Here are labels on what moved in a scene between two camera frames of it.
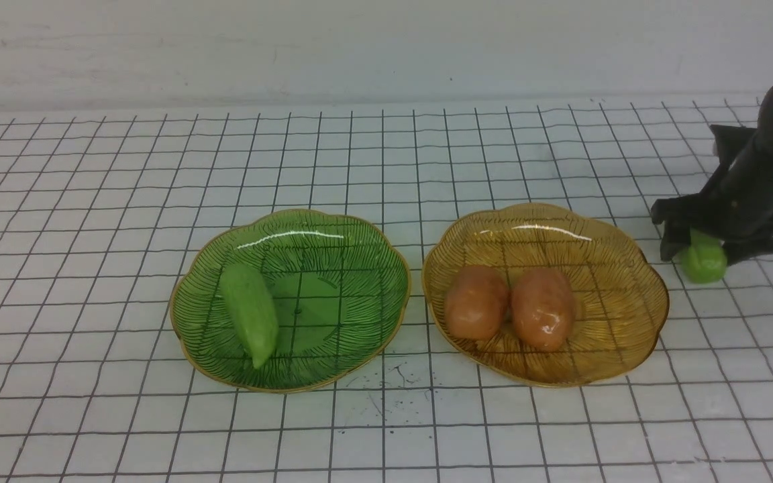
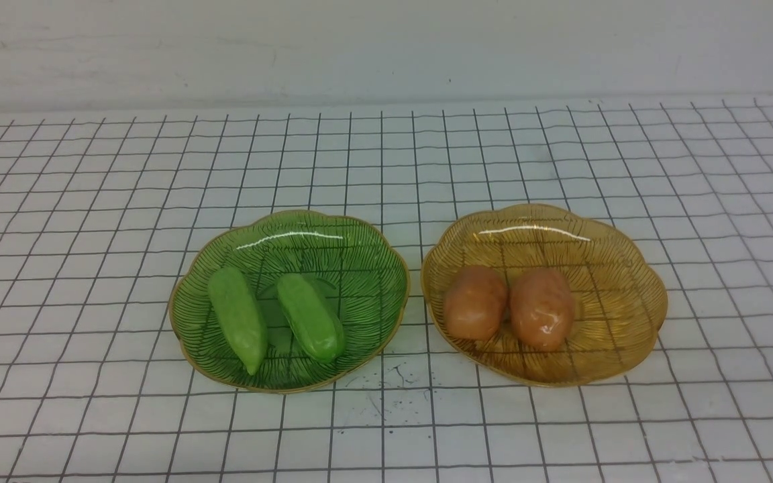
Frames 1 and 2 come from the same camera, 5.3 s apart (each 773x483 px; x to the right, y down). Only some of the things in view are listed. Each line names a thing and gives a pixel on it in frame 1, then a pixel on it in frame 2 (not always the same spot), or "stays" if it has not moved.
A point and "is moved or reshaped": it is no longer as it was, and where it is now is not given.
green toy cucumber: (704, 260) to (315, 323)
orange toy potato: (543, 308) stays
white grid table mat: (71, 227) stays
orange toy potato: (476, 303) stays
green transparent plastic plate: (341, 290) stays
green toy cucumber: (251, 310) is moved or reshaped
